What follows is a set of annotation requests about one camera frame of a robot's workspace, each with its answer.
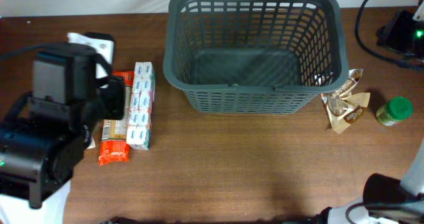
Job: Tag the tissue pack multipack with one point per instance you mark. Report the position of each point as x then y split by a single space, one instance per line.
139 124

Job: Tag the grey plastic basket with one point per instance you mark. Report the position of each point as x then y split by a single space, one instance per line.
254 56

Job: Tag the green lid jar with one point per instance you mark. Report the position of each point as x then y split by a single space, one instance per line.
394 111

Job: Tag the orange cracker package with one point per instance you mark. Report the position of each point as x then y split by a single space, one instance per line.
114 147

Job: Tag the brown snack bag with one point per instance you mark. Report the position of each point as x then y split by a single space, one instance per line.
343 107

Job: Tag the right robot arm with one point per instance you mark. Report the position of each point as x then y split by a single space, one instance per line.
386 199

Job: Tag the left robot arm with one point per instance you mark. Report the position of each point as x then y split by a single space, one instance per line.
45 133

